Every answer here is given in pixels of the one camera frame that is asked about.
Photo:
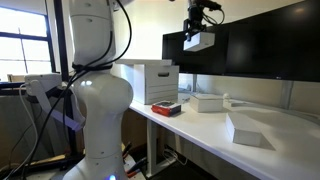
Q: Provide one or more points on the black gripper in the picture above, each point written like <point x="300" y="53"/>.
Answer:
<point x="195" y="18"/>

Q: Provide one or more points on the small white cardboard box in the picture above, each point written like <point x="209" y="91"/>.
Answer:
<point x="246" y="136"/>
<point x="203" y="41"/>

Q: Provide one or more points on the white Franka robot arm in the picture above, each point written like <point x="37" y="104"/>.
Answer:
<point x="100" y="96"/>

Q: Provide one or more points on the white storage box lid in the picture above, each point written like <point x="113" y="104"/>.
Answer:
<point x="143" y="62"/>

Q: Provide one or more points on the large white storage box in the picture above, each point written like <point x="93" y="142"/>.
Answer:
<point x="156" y="85"/>

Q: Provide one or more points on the wide white lidded box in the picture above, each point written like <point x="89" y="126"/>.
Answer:
<point x="206" y="104"/>

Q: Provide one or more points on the black computer monitor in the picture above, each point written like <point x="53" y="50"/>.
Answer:
<point x="276" y="43"/>
<point x="173" y="53"/>

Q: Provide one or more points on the grey monitor stand pole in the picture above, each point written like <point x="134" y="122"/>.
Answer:
<point x="194" y="83"/>

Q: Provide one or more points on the small round white object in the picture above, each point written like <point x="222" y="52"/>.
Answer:
<point x="226" y="96"/>

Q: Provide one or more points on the brown cardboard panel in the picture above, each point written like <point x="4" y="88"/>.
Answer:
<point x="133" y="131"/>

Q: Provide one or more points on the white table leg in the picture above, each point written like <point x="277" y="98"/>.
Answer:
<point x="151" y="146"/>

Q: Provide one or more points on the white articulated stand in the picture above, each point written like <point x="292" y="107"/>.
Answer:
<point x="43" y="81"/>

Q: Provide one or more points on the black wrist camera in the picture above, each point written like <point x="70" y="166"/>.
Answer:
<point x="208" y="4"/>

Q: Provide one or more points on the black vertical post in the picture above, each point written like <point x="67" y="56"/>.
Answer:
<point x="58" y="33"/>

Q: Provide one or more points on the window with black frame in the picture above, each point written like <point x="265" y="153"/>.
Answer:
<point x="33" y="50"/>

